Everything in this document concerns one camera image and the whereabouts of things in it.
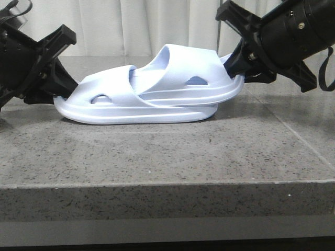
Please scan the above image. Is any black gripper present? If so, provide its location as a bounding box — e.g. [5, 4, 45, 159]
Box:
[216, 1, 317, 92]
[1, 25, 78, 106]

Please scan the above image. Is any light blue slipper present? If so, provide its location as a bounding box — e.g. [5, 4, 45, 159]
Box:
[53, 65, 218, 124]
[129, 44, 244, 106]

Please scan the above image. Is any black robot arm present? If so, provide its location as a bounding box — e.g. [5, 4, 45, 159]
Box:
[216, 1, 334, 93]
[1, 1, 77, 106]

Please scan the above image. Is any pale green curtain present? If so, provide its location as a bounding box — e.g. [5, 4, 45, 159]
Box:
[21, 1, 240, 56]

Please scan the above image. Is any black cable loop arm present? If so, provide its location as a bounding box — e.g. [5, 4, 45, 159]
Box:
[318, 47, 335, 92]

